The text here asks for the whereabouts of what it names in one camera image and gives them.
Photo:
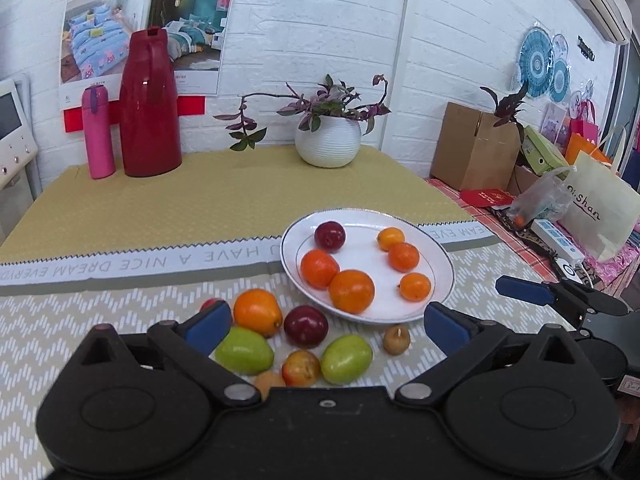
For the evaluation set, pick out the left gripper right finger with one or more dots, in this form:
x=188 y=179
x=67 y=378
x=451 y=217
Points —
x=475 y=366

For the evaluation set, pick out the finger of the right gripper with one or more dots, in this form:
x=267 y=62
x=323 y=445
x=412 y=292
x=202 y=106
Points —
x=573 y=301
x=541 y=294

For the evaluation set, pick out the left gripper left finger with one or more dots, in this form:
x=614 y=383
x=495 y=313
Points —
x=187 y=346

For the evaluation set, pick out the small orange kumquat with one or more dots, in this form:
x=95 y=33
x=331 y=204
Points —
x=415 y=287

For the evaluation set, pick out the dark red plum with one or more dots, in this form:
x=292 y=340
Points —
x=306 y=326
x=330 y=236

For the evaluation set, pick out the large orange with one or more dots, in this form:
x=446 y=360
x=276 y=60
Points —
x=352 y=291

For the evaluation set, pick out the yellow orange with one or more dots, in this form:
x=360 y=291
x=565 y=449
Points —
x=389 y=237

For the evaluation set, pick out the small red fruit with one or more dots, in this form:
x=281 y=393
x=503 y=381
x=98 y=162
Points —
x=211 y=302

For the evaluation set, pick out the green apple small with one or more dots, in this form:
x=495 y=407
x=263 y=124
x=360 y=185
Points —
x=244 y=352

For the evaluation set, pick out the white power strip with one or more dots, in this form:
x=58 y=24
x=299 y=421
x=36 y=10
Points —
x=557 y=241

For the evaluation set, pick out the orange in pile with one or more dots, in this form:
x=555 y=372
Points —
x=258 y=310

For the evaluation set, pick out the brown longan fruit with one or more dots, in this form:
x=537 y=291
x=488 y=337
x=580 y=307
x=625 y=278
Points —
x=396 y=340

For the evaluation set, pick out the plaid red cloth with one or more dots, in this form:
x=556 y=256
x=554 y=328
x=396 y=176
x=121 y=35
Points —
x=534 y=256

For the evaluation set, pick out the small tan fruit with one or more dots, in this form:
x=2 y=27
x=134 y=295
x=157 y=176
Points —
x=268 y=380

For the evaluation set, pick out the beige paper shopping bag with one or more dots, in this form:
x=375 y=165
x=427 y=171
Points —
x=603 y=209

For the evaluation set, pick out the clear plastic bag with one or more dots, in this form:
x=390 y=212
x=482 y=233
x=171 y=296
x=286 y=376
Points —
x=548 y=198

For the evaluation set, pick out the orange tangerine back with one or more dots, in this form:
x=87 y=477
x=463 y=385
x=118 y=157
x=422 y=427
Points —
x=403 y=257

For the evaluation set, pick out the red yellow small apple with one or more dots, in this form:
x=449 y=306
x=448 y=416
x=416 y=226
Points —
x=301 y=369

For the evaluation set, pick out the red envelope packet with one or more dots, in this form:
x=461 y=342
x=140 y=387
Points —
x=492 y=197

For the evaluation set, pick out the green apple large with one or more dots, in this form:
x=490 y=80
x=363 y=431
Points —
x=345 y=359

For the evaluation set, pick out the white round plate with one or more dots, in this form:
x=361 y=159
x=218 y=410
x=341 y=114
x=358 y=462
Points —
x=360 y=252

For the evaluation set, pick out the green box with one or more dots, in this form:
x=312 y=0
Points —
x=541 y=155

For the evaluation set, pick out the patterned tablecloth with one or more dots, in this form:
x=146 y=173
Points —
x=131 y=252

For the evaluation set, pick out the orange paper bag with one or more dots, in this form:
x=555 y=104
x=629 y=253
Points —
x=578 y=144

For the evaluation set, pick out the brown cardboard box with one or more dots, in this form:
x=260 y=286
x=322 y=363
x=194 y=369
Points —
x=472 y=153

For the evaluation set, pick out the pink gift bag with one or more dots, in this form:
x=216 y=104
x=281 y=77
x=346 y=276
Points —
x=584 y=124

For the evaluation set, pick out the dark purple potted plant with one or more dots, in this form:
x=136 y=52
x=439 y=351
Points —
x=508 y=107

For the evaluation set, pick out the red thermos jug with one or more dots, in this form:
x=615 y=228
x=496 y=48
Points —
x=148 y=101

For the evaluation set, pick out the white ribbed plant pot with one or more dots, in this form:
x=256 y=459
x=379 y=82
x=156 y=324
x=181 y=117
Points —
x=334 y=145

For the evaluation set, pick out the pink water bottle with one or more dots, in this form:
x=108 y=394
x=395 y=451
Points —
x=97 y=131

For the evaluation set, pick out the purple green trailing plant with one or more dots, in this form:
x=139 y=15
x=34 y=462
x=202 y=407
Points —
x=333 y=99

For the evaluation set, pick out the blue round wall fan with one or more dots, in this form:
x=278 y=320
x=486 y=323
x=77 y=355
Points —
x=535 y=61

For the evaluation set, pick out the bedding wall poster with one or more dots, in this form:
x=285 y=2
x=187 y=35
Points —
x=98 y=37

